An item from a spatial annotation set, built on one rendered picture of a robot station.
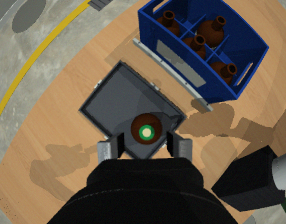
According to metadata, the blue bottle crate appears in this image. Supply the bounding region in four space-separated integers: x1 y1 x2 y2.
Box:
138 0 269 104

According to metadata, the grey metal rail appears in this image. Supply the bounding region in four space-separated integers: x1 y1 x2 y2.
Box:
133 38 213 112

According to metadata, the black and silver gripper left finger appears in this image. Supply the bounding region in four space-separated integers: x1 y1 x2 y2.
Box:
97 132 125 165

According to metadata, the brown glass bottle with blue label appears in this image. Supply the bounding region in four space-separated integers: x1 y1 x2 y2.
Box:
131 113 162 145

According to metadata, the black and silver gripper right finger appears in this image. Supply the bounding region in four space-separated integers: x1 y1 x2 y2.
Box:
167 131 193 162

